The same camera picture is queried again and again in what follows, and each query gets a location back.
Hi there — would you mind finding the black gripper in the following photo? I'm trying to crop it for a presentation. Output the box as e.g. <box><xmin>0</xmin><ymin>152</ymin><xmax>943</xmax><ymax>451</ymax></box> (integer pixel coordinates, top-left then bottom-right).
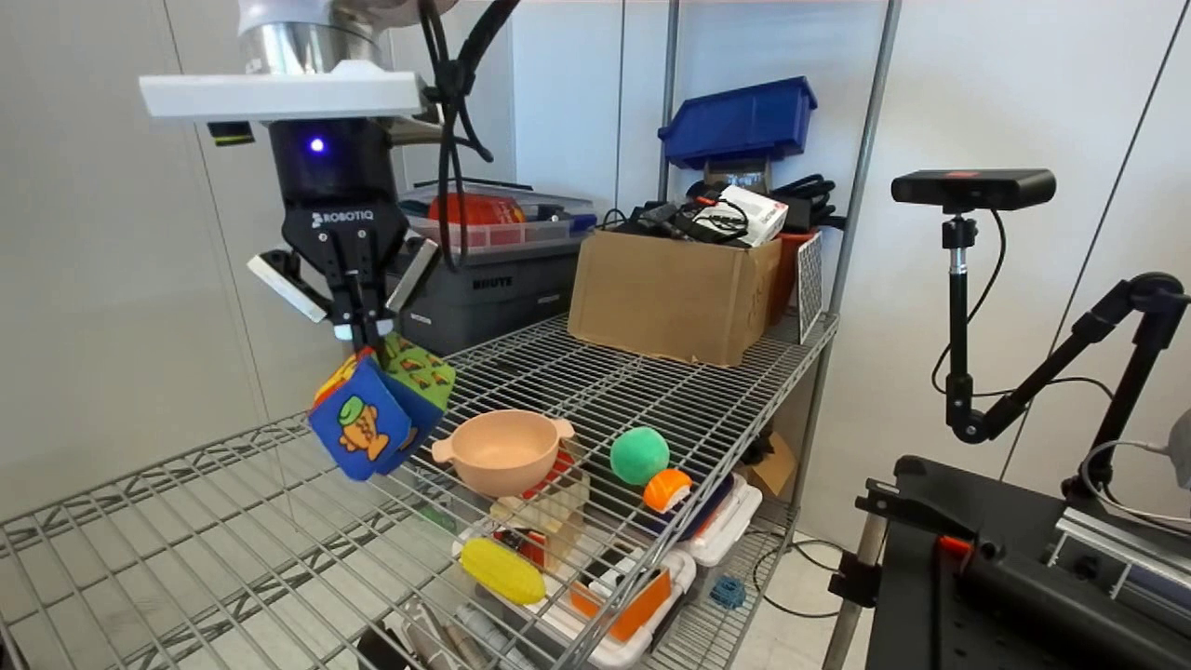
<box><xmin>244</xmin><ymin>121</ymin><xmax>444</xmax><ymax>353</ymax></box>

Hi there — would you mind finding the colourful foam toy cube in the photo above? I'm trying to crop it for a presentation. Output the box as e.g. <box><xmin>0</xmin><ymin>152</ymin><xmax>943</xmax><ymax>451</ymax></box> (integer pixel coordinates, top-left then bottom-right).
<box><xmin>301</xmin><ymin>333</ymin><xmax>461</xmax><ymax>487</ymax></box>

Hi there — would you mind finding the beige plastic bowl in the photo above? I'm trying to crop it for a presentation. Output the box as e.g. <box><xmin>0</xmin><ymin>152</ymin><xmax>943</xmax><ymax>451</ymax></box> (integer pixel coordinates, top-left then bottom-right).
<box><xmin>428</xmin><ymin>407</ymin><xmax>582</xmax><ymax>504</ymax></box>

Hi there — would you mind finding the yellow toy corn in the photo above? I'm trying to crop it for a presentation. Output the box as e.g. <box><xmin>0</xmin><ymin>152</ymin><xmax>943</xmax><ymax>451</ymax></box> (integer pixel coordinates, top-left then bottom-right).
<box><xmin>454</xmin><ymin>533</ymin><xmax>551</xmax><ymax>611</ymax></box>

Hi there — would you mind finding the green foam ball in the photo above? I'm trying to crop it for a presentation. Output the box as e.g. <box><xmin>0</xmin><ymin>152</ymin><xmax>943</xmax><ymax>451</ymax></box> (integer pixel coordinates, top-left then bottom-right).
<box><xmin>605</xmin><ymin>426</ymin><xmax>672</xmax><ymax>490</ymax></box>

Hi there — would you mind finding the orange toy fruit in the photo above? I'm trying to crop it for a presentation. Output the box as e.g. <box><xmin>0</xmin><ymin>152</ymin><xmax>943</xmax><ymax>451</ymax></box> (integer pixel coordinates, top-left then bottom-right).
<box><xmin>635</xmin><ymin>464</ymin><xmax>698</xmax><ymax>517</ymax></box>

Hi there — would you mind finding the dark grey storage bin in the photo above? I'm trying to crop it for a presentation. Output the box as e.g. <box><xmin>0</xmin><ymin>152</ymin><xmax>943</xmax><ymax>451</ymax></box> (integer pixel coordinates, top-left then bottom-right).
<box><xmin>389</xmin><ymin>239</ymin><xmax>588</xmax><ymax>360</ymax></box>

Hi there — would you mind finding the clear container with red contents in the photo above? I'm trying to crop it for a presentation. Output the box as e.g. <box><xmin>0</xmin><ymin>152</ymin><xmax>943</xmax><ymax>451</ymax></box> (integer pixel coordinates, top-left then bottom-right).
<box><xmin>404</xmin><ymin>179</ymin><xmax>603</xmax><ymax>260</ymax></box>

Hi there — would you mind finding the brown cardboard box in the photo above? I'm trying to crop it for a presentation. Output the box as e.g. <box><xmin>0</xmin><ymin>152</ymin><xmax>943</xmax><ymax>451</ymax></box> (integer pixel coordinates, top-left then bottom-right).
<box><xmin>562</xmin><ymin>229</ymin><xmax>789</xmax><ymax>373</ymax></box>

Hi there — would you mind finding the metal shelf pole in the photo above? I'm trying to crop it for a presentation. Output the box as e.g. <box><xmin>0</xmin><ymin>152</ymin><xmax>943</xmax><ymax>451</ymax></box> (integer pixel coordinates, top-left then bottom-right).
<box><xmin>785</xmin><ymin>0</ymin><xmax>904</xmax><ymax>508</ymax></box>
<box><xmin>659</xmin><ymin>0</ymin><xmax>683</xmax><ymax>213</ymax></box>

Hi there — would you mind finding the white labelled box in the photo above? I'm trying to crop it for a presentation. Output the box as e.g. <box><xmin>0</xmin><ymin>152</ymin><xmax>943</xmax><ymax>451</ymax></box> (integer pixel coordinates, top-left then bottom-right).
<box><xmin>688</xmin><ymin>182</ymin><xmax>794</xmax><ymax>252</ymax></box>

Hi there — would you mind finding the blue plastic bin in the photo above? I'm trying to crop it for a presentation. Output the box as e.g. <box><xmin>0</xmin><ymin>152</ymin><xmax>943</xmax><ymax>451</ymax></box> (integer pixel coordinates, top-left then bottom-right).
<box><xmin>656</xmin><ymin>74</ymin><xmax>824</xmax><ymax>177</ymax></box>

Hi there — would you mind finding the white tray with orange brush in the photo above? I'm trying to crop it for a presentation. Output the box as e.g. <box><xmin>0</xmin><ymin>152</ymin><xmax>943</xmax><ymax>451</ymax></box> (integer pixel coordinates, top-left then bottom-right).
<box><xmin>541</xmin><ymin>549</ymin><xmax>702</xmax><ymax>670</ymax></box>

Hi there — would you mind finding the white plastic container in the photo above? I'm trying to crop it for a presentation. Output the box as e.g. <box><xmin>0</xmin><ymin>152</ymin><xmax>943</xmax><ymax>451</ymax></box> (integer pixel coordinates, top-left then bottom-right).
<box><xmin>671</xmin><ymin>469</ymin><xmax>767</xmax><ymax>574</ymax></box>

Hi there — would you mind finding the brown cardboard scrap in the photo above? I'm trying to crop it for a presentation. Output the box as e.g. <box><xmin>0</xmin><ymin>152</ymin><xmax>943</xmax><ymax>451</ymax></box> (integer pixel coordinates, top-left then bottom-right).
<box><xmin>739</xmin><ymin>426</ymin><xmax>804</xmax><ymax>504</ymax></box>

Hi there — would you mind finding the small blue object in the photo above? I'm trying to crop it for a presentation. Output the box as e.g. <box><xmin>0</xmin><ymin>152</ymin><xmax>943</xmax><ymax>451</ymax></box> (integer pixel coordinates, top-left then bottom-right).
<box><xmin>707</xmin><ymin>571</ymin><xmax>750</xmax><ymax>615</ymax></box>

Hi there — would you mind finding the black equipment platform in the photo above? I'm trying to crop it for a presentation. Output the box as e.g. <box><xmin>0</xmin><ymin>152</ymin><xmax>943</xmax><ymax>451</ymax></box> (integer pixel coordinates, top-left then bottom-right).
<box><xmin>827</xmin><ymin>451</ymin><xmax>1191</xmax><ymax>670</ymax></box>

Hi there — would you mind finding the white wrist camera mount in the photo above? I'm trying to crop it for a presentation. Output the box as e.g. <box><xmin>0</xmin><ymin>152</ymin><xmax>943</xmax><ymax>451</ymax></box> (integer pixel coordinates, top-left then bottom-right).
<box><xmin>134</xmin><ymin>62</ymin><xmax>436</xmax><ymax>132</ymax></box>

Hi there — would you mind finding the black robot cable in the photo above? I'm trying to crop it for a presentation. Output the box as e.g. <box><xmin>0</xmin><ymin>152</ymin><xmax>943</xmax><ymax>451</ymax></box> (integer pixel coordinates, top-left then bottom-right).
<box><xmin>413</xmin><ymin>0</ymin><xmax>526</xmax><ymax>271</ymax></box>

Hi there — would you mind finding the chrome wire shelf deck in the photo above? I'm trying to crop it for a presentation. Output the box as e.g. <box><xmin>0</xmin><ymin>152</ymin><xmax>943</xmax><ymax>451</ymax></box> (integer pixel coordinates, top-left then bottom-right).
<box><xmin>0</xmin><ymin>311</ymin><xmax>836</xmax><ymax>670</ymax></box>

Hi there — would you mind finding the black cable bundle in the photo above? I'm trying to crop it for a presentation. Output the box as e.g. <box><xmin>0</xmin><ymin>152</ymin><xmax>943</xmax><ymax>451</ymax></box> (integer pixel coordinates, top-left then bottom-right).
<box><xmin>603</xmin><ymin>172</ymin><xmax>850</xmax><ymax>251</ymax></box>

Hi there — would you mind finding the thin black floor cable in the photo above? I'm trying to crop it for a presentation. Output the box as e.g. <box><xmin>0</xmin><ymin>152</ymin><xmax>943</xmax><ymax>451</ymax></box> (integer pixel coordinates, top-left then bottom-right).
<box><xmin>739</xmin><ymin>529</ymin><xmax>853</xmax><ymax>624</ymax></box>

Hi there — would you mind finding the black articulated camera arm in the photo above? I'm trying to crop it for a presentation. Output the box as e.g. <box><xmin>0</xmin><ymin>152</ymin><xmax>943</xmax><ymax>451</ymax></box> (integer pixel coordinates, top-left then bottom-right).
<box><xmin>932</xmin><ymin>209</ymin><xmax>1191</xmax><ymax>508</ymax></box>

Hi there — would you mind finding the black stereo camera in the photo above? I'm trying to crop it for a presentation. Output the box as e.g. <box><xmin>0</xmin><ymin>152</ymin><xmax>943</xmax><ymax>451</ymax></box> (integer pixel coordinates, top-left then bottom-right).
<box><xmin>884</xmin><ymin>165</ymin><xmax>1061</xmax><ymax>217</ymax></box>

